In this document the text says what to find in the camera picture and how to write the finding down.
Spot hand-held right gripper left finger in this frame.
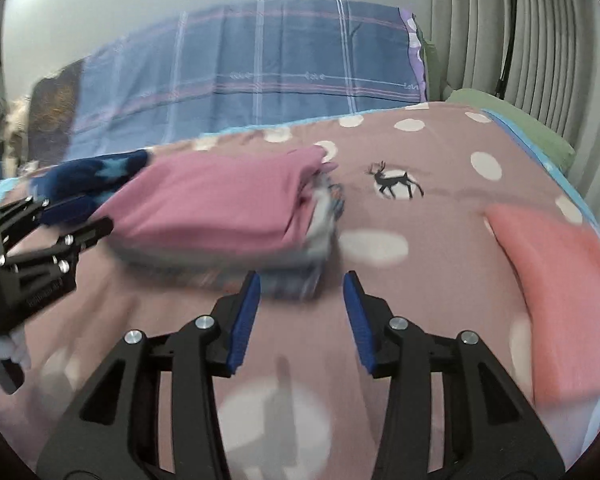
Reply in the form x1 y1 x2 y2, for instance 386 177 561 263
37 270 262 480

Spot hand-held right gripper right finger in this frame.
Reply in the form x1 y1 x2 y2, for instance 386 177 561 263
342 270 566 480

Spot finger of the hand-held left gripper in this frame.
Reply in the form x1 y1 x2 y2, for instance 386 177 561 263
10 217 115 274
0 193 99 249

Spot pink long-sleeve shirt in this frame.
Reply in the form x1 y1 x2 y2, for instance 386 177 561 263
92 145 338 261

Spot stack of folded grey clothes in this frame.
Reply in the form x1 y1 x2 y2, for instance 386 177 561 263
107 245 331 302

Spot beige clothes heap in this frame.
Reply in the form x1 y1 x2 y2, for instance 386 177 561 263
0 95 33 171

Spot person's left hand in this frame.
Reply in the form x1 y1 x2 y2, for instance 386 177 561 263
0 327 31 370

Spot navy star-print fleece garment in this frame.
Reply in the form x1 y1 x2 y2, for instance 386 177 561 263
30 150 151 226

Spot dark tree-print pillow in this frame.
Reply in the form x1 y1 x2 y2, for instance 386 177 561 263
27 57 86 166

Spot folded salmon garment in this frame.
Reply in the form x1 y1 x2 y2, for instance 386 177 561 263
482 202 600 411

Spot blue plaid pillow cover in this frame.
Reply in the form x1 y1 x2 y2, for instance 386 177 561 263
70 0 428 146

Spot green pillow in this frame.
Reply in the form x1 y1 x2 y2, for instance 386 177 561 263
445 87 576 171

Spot purple dotted pillow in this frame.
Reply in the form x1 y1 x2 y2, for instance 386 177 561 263
399 7 429 103

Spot black floor lamp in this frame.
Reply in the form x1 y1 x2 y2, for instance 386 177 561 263
495 0 531 98

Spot grey curtain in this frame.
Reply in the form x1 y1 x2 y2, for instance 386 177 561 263
427 0 600 201

